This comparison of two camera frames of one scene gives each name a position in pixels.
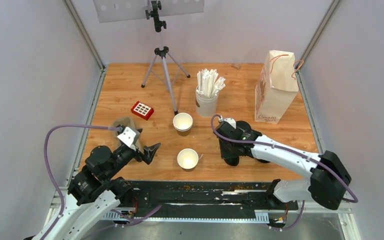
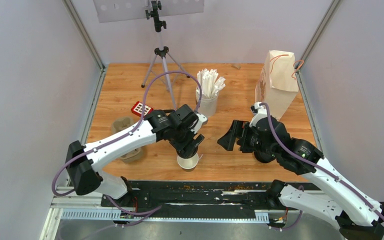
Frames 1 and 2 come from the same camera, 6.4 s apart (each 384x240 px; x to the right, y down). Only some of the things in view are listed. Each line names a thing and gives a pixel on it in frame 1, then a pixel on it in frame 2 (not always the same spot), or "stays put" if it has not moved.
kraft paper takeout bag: (277, 87) stays put
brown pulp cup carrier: (128, 123) stays put
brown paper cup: (187, 158) stays put
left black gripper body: (123, 156) to (182, 142)
